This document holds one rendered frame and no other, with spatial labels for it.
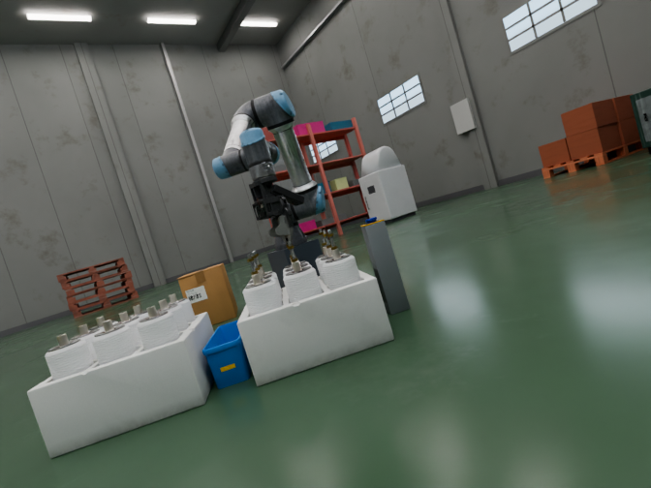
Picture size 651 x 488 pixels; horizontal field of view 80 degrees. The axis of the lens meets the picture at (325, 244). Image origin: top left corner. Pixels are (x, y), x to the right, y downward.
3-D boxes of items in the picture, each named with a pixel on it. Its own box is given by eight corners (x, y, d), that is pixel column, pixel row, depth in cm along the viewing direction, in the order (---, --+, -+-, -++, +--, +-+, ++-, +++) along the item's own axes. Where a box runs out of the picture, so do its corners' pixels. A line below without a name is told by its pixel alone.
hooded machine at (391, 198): (393, 222, 663) (372, 147, 655) (370, 228, 714) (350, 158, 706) (419, 213, 700) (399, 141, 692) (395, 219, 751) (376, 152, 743)
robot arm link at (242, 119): (228, 105, 164) (205, 161, 126) (252, 95, 162) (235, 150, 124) (241, 129, 171) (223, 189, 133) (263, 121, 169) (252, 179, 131)
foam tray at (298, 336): (263, 345, 141) (248, 298, 140) (364, 312, 145) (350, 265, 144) (257, 387, 103) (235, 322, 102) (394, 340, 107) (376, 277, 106)
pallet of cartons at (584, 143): (650, 147, 582) (636, 92, 577) (614, 162, 509) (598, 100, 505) (580, 165, 662) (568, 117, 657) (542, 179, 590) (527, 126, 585)
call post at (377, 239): (386, 311, 138) (359, 227, 136) (404, 304, 138) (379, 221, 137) (390, 315, 131) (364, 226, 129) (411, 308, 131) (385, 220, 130)
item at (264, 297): (258, 355, 106) (238, 292, 105) (263, 344, 116) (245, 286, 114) (292, 345, 106) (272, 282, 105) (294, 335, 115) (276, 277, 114)
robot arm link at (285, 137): (299, 215, 183) (255, 98, 164) (329, 206, 180) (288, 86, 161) (296, 225, 172) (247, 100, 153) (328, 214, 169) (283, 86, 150)
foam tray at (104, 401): (112, 396, 135) (95, 347, 134) (223, 358, 140) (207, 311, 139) (49, 459, 97) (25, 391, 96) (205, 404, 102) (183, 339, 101)
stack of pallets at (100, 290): (135, 296, 822) (122, 259, 818) (139, 296, 756) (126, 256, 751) (72, 317, 761) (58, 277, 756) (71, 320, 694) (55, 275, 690)
